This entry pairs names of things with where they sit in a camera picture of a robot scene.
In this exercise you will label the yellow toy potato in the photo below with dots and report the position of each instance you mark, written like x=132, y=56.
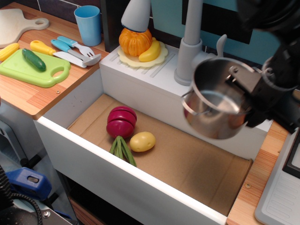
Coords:
x=142, y=142

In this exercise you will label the blue handled toy fork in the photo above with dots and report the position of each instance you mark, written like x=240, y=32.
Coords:
x=84, y=50

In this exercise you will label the wooden cutting board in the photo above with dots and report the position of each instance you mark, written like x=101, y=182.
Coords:
x=13, y=24

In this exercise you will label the white toy stove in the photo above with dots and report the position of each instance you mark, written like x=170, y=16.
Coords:
x=280, y=200

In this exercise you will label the orange toy pumpkin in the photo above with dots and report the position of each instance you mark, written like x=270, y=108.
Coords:
x=135, y=43

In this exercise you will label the red toy beet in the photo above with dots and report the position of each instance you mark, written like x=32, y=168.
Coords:
x=121, y=123

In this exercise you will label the yellow handled toy knife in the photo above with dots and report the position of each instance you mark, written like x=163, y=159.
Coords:
x=39, y=46

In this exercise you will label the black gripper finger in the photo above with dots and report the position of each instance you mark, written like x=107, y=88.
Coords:
x=244, y=77
x=256, y=117

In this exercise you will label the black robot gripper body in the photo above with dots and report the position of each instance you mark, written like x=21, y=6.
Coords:
x=279, y=78

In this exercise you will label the white toy sink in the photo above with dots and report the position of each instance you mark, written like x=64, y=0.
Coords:
x=77, y=145

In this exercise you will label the yellow toy banana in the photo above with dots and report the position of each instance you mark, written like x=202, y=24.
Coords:
x=152, y=53

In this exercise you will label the blue clamp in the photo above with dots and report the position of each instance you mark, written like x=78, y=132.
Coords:
x=28, y=182

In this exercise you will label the grey toy faucet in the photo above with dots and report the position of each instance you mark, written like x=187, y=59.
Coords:
x=136, y=18

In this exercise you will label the green plastic cutting board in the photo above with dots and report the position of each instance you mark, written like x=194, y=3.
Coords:
x=17, y=67

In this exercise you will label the yellow toy corn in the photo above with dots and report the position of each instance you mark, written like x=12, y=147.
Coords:
x=8, y=51

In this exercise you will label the brown cardboard sheet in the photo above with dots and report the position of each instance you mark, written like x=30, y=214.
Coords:
x=198, y=169

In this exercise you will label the green toy cucumber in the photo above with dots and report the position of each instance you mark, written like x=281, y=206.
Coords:
x=34, y=60

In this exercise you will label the stainless steel pot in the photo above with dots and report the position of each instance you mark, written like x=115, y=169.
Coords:
x=215, y=107

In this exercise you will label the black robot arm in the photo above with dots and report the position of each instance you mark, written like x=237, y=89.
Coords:
x=279, y=17

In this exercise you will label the pale yellow toy plate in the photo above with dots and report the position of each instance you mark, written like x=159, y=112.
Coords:
x=133, y=61

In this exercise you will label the blue plastic cup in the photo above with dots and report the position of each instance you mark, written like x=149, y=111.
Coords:
x=89, y=24

